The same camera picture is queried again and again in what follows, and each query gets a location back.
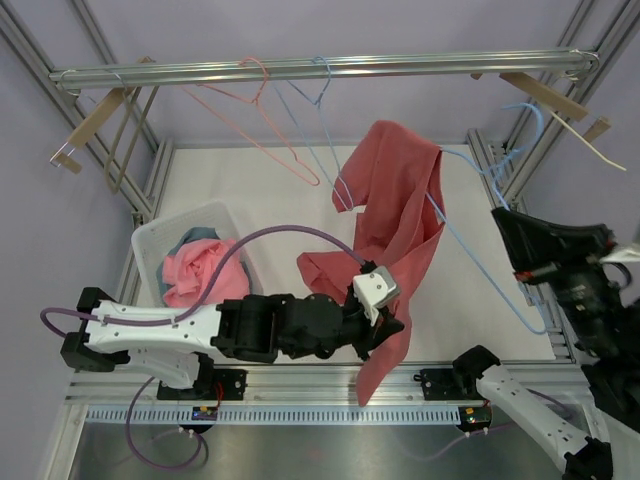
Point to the aluminium front frame rail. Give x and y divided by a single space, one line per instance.
313 385

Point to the beige clip hanger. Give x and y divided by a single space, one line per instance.
123 95
552 101

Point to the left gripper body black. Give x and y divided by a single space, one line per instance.
359 330

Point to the pink wire hanger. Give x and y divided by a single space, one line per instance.
307 175

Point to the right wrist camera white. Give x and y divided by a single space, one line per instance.
623 254

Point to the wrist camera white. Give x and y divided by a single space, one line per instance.
623 254
374 291

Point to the left beige clip hanger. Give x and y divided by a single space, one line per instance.
123 95

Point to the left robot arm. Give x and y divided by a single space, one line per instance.
177 347

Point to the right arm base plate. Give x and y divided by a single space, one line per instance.
449 383

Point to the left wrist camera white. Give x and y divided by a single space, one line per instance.
374 291

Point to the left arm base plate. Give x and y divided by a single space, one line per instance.
230 383

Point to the dark pink t-shirt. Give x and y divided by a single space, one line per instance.
394 174

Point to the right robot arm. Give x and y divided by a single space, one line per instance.
614 385

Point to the white slotted cable duct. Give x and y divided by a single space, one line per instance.
276 415

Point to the light pink t-shirt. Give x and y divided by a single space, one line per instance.
205 270

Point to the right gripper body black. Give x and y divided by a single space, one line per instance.
589 301

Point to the right beige clip hanger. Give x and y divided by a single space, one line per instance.
552 101

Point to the aluminium hanging rail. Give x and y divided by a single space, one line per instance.
559 60

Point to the light blue wire hanger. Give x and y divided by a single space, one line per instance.
338 184

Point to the white plastic basket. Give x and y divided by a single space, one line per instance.
152 242

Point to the blue-grey t-shirt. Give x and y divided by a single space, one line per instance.
200 235

